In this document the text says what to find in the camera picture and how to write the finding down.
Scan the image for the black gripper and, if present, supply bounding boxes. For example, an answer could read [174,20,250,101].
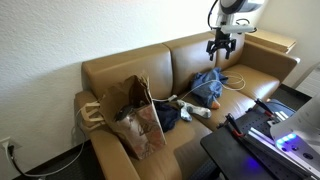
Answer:
[206,27,238,62]

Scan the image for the white sock grey toe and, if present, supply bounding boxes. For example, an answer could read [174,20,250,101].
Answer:
[175,99,194,123]

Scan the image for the white robot base blue lights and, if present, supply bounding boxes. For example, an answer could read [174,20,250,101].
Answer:
[269,93,320,168]

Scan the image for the brown leather sofa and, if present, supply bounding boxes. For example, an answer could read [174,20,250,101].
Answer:
[73,29,301,180]

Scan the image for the blue denim garment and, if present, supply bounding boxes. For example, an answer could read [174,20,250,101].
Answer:
[190,67,230,109]

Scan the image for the small orange item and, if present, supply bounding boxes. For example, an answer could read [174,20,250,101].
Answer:
[210,99,222,110]

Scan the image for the wooden side table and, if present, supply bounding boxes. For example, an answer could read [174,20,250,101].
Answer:
[244,28,298,55]

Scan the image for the black red clamp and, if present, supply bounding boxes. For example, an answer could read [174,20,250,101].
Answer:
[254,97,278,118]
[217,112,247,139]

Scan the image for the dark navy cloth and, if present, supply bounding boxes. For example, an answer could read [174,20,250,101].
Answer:
[153,100,181,133]

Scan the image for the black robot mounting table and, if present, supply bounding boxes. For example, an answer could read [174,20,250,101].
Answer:
[199,99,320,180]

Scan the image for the brown paper bag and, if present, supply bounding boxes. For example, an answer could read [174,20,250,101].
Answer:
[99,70,168,160]

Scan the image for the black object inside bag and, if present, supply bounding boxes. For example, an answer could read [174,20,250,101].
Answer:
[114,104,134,123]

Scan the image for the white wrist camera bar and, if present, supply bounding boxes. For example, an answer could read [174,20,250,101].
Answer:
[220,24,257,35]

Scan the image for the white charging cable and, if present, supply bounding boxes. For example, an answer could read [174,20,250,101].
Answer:
[152,70,247,103]

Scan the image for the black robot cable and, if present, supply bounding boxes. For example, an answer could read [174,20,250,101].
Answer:
[207,0,220,30]

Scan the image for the white wall heater unit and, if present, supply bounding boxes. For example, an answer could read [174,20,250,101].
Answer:
[294,63,320,98]

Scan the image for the beige fabric bag straps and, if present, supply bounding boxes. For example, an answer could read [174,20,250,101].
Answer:
[79,100,107,130]

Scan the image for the long white power cable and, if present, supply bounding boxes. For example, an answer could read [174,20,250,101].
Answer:
[2,108,88,178]

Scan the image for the black power cable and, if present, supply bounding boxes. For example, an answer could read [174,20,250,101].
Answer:
[7,144,43,178]

